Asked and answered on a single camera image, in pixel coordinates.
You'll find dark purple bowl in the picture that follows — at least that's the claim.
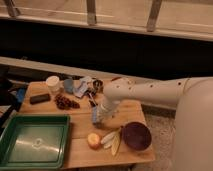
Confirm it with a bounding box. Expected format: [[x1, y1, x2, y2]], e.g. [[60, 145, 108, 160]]
[[122, 122, 152, 151]]

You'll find blue object at table edge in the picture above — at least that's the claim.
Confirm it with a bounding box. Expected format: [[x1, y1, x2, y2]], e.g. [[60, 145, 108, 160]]
[[16, 88, 26, 103]]

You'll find light blue white packet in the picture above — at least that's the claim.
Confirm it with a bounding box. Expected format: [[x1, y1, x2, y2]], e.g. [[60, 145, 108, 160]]
[[73, 76, 93, 98]]

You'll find black rectangular block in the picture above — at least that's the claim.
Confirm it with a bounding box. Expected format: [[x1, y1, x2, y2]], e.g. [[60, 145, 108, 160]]
[[30, 94, 51, 104]]

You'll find brown pine cone cluster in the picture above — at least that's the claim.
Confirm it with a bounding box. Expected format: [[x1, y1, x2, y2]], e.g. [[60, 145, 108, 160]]
[[54, 94, 80, 110]]

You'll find blue sponge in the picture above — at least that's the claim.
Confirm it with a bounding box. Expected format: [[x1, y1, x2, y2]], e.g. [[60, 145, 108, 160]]
[[91, 107, 99, 125]]

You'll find yellow orange fruit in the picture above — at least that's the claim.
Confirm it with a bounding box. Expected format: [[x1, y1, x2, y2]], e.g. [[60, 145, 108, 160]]
[[87, 133, 101, 149]]

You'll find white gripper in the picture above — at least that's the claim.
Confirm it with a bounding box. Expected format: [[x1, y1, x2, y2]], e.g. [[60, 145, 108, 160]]
[[96, 98, 119, 123]]

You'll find orange black handled tool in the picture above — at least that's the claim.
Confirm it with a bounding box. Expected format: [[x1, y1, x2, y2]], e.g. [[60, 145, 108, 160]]
[[88, 93, 98, 107]]

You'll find blue grey cup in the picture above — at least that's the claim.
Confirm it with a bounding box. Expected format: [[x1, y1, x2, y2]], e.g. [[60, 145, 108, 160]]
[[63, 78, 74, 94]]

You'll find white plastic cup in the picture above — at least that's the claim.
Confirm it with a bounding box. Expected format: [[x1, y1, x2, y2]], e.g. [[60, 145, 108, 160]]
[[45, 76, 61, 94]]

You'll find small metal cup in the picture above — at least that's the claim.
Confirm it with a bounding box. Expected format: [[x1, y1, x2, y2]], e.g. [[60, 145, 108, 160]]
[[93, 79, 103, 93]]

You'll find green plastic tray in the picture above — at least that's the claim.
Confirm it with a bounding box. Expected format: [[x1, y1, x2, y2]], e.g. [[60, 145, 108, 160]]
[[0, 115, 70, 171]]

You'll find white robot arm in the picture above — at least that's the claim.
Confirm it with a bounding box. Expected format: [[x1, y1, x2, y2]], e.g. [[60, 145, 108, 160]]
[[97, 77, 213, 171]]

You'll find orange bowl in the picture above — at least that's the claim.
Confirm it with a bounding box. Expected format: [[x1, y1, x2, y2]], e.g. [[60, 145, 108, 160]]
[[111, 77, 122, 82]]

